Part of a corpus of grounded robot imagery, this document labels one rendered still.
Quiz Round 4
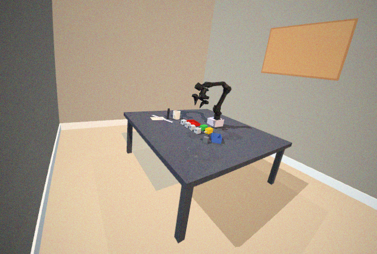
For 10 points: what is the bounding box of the yellow block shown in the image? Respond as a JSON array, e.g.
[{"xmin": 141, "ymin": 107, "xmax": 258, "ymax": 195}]
[{"xmin": 204, "ymin": 127, "xmax": 213, "ymax": 134}]

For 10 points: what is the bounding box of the blue tray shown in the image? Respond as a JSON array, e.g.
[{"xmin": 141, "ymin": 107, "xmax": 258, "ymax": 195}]
[{"xmin": 211, "ymin": 133, "xmax": 222, "ymax": 144}]

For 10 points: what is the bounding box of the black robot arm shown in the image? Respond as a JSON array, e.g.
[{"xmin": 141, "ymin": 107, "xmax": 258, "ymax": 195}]
[{"xmin": 195, "ymin": 81, "xmax": 232, "ymax": 120}]

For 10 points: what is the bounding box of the red tray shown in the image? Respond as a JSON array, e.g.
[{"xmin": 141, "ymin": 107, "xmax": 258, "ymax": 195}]
[{"xmin": 187, "ymin": 120, "xmax": 200, "ymax": 126}]

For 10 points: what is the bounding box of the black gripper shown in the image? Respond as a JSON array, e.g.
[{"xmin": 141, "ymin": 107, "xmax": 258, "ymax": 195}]
[{"xmin": 192, "ymin": 92, "xmax": 209, "ymax": 108}]

